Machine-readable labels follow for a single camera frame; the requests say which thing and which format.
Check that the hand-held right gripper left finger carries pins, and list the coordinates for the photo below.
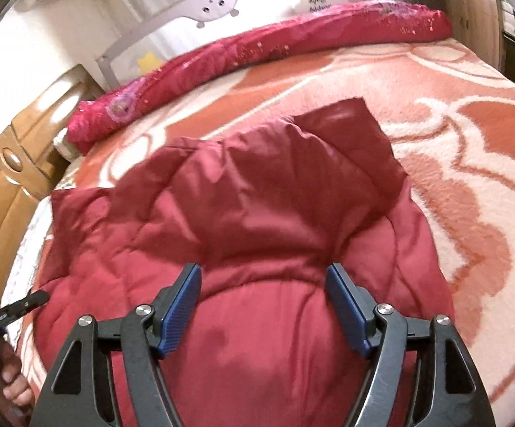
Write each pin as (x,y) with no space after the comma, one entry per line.
(182,307)

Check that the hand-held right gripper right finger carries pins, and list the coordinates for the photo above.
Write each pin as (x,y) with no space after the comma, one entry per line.
(346,307)

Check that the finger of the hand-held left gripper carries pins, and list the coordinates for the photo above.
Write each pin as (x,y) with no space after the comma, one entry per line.
(26,302)

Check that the red quilted jacket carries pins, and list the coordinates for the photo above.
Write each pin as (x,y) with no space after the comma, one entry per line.
(262,213)

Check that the person's left hand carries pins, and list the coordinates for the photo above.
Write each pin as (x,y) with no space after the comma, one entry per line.
(15,387)

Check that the wooden bed headboard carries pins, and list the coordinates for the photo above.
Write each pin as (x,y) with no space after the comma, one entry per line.
(12,187)

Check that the small white cloth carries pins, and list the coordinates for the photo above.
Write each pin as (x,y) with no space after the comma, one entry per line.
(66,149)

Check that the orange white patterned blanket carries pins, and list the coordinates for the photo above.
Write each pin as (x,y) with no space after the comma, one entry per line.
(484,164)

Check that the pink rolled quilt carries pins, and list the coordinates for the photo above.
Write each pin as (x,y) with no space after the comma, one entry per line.
(248,49)

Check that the grey bed guard rail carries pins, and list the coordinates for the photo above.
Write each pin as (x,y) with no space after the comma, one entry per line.
(213,6)

